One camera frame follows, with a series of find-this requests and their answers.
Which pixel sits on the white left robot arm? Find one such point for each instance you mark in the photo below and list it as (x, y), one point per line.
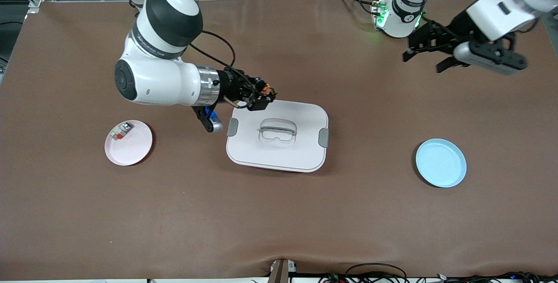
(501, 8)

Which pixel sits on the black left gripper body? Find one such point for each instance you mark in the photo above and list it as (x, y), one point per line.
(456, 26)

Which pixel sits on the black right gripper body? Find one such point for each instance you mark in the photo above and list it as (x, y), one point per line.
(230, 86)

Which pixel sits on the white lidded box grey latches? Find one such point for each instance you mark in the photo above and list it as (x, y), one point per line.
(279, 137)

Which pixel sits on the light blue round plate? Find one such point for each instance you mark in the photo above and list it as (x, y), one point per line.
(441, 164)

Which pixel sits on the brown camera mount bracket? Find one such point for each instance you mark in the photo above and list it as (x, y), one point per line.
(282, 272)

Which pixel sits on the pink round plate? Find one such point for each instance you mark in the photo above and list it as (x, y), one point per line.
(128, 148)

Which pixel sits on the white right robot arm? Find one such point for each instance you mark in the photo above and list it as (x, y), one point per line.
(161, 82)

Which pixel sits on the orange black switch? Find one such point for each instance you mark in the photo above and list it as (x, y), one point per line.
(268, 87)

